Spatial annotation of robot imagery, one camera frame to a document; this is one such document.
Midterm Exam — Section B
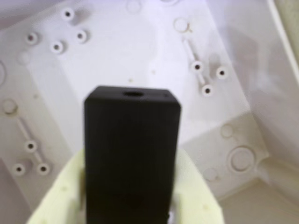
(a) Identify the white plastic junction box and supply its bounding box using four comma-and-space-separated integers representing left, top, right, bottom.
0, 0, 299, 224

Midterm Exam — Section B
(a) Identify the black rectangular block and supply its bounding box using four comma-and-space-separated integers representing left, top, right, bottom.
83, 85, 183, 224

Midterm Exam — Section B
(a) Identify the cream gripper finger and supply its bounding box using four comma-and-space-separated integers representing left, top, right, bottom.
26, 150, 86, 224
168, 151, 224, 224

